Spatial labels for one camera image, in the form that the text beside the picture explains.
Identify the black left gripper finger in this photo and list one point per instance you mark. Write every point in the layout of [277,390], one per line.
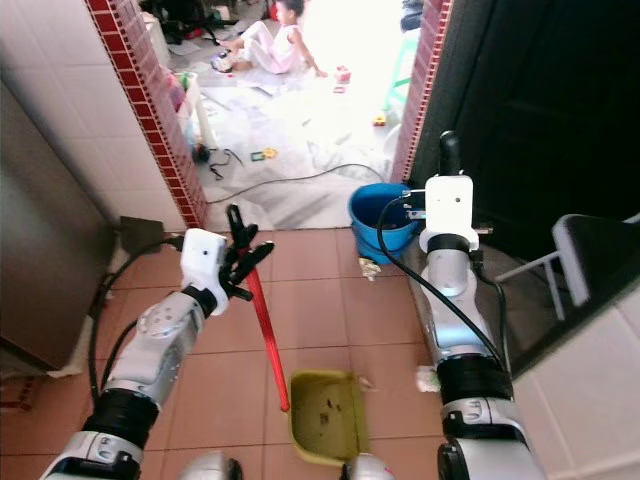
[238,226]
[450,153]
[258,258]

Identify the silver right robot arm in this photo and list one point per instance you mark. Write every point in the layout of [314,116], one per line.
[470,350]

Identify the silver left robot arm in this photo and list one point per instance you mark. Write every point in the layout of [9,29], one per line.
[155,350]

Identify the yellow handheld meter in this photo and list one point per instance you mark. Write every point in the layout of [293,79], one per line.
[265,154]

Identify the small yellow toy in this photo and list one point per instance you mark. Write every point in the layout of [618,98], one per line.
[379,120]

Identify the green plastic stool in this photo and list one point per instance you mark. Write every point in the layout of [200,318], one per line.
[405,70]

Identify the small grey box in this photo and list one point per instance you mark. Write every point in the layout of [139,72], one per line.
[142,235]

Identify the blue plastic bucket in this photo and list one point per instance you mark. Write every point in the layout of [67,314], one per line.
[375,222]

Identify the small white litter piece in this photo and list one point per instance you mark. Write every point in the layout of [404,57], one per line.
[368,268]

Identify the small red toy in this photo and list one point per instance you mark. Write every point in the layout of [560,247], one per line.
[342,76]

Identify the child in pink clothes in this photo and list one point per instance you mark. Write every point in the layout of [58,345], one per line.
[275,45]

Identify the steel grey fridge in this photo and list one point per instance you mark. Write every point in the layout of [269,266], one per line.
[50,250]

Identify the silver left robot leg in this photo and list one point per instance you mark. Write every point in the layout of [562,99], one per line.
[208,467]

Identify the silver robot leg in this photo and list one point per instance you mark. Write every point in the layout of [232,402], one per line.
[208,467]
[368,469]

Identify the white paper scrap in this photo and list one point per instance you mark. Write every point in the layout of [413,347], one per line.
[426,378]

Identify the silver right robot leg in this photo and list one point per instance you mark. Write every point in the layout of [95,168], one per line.
[368,469]

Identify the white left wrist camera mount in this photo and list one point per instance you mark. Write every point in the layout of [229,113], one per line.
[202,260]

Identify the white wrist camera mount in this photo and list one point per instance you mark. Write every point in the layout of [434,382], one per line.
[202,260]
[450,210]

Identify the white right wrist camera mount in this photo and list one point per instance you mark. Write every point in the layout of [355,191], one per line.
[450,210]

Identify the black chair with white frame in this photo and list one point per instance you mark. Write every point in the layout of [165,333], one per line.
[595,250]

